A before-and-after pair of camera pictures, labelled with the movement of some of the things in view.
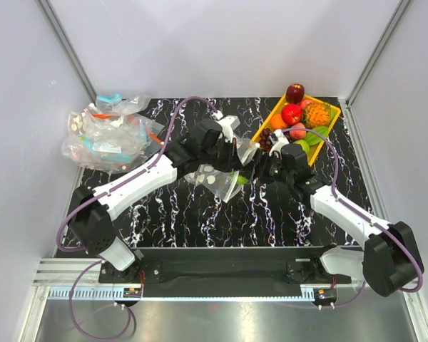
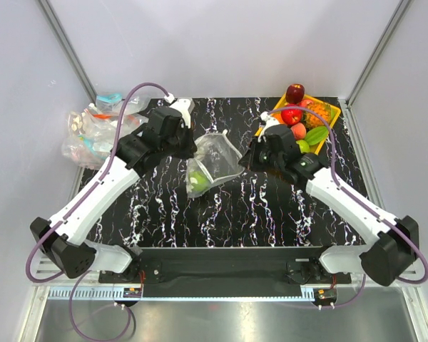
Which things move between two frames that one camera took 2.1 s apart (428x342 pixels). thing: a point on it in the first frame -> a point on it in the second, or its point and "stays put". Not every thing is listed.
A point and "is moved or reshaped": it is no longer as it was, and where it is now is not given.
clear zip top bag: [221, 184] is moved or reshaped
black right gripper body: [272, 169] -> [261, 159]
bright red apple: [291, 114] stays put
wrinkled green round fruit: [242, 180] -> [198, 181]
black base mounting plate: [224, 266] stays put
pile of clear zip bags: [112, 134] stays put
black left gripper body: [221, 156] -> [180, 147]
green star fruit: [314, 140] stays put
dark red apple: [294, 92] stays put
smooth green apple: [304, 145] stays put
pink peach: [297, 135] stays put
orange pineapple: [319, 115] stays put
